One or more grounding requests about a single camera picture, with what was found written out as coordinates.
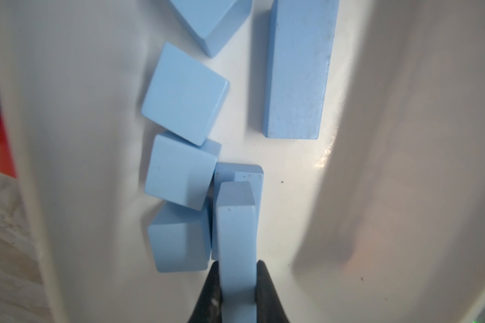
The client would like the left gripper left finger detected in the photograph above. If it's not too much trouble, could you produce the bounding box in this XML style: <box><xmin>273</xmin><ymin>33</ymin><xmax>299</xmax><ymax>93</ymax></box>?
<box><xmin>188</xmin><ymin>261</ymin><xmax>222</xmax><ymax>323</ymax></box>

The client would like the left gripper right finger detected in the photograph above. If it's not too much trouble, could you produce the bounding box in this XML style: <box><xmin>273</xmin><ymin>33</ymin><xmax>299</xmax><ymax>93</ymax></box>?
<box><xmin>255</xmin><ymin>260</ymin><xmax>290</xmax><ymax>323</ymax></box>

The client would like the blue cube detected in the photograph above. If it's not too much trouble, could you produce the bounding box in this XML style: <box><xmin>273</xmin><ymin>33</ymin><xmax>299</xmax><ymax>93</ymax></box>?
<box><xmin>145</xmin><ymin>131</ymin><xmax>222</xmax><ymax>211</ymax></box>
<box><xmin>141</xmin><ymin>43</ymin><xmax>230</xmax><ymax>146</ymax></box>
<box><xmin>148</xmin><ymin>198</ymin><xmax>212</xmax><ymax>273</ymax></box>

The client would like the blue long block stack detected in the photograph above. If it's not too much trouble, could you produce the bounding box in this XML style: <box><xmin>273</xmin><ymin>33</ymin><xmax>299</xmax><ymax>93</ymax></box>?
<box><xmin>216</xmin><ymin>182</ymin><xmax>257</xmax><ymax>322</ymax></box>
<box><xmin>263</xmin><ymin>0</ymin><xmax>339</xmax><ymax>139</ymax></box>

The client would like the long speckled blue block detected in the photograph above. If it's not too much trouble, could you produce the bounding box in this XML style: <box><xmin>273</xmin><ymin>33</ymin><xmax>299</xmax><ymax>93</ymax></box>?
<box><xmin>211</xmin><ymin>163</ymin><xmax>264</xmax><ymax>261</ymax></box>

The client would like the white plastic tub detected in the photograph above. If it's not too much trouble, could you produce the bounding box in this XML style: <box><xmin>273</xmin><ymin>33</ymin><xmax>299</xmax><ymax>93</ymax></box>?
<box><xmin>0</xmin><ymin>1</ymin><xmax>485</xmax><ymax>322</ymax></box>

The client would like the blue long block stack top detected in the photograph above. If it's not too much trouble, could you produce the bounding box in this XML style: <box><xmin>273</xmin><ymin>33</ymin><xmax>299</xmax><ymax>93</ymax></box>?
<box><xmin>263</xmin><ymin>0</ymin><xmax>339</xmax><ymax>139</ymax></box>

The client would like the blue cube isolated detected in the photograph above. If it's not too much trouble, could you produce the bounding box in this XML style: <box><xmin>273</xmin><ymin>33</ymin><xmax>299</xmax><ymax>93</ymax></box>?
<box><xmin>170</xmin><ymin>0</ymin><xmax>253</xmax><ymax>58</ymax></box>

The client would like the red block behind tub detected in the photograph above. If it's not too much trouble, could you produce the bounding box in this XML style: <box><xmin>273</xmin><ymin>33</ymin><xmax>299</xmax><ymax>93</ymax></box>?
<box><xmin>0</xmin><ymin>118</ymin><xmax>17</xmax><ymax>178</ymax></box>

